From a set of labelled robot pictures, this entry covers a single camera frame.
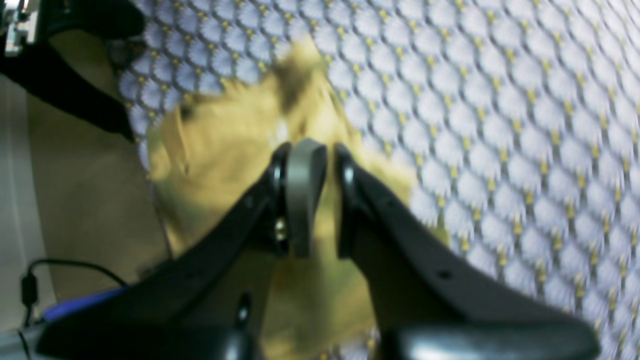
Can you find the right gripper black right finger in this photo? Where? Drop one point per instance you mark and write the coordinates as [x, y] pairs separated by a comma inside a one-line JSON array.
[[430, 304]]

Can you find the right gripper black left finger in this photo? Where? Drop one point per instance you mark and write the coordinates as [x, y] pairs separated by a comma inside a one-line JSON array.
[[209, 303]]

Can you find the camouflage T-shirt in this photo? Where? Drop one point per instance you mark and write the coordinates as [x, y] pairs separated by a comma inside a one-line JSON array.
[[207, 151]]

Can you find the blue plastic object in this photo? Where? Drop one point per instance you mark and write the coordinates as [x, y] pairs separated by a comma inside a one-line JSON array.
[[68, 307]]

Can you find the blue fan-pattern tablecloth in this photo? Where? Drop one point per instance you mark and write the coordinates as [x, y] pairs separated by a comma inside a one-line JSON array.
[[521, 118]]

